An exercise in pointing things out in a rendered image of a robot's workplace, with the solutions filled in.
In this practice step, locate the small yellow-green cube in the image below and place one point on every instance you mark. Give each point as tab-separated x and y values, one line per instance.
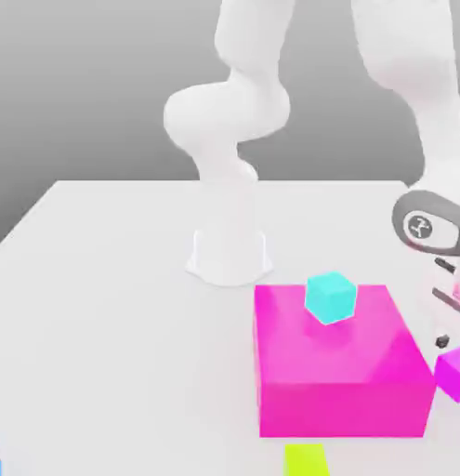
305	461

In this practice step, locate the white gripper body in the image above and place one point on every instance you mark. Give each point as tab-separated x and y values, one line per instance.
450	316

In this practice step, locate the small magenta cube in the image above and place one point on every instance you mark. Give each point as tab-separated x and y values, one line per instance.
454	373

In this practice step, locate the large pink box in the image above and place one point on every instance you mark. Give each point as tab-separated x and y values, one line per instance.
337	390

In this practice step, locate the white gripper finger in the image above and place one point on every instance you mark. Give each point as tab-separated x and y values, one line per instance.
442	340

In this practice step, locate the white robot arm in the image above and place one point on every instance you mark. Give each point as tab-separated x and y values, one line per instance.
229	119

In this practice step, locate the small cyan cube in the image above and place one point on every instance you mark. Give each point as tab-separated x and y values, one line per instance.
330	297

